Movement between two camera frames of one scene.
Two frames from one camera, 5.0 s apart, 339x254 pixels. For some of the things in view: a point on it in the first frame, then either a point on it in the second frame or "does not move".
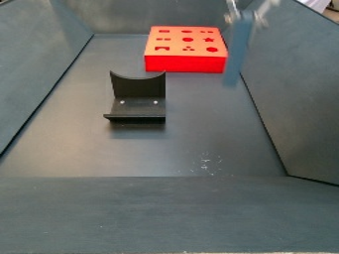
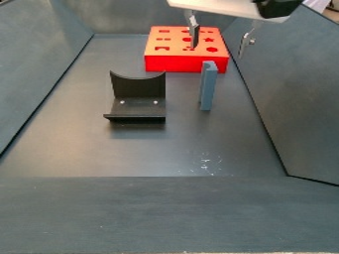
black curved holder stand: (139, 98) does not move
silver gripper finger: (234, 11) → (271, 10)
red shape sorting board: (186, 49) does not move
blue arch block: (238, 47) → (208, 85)
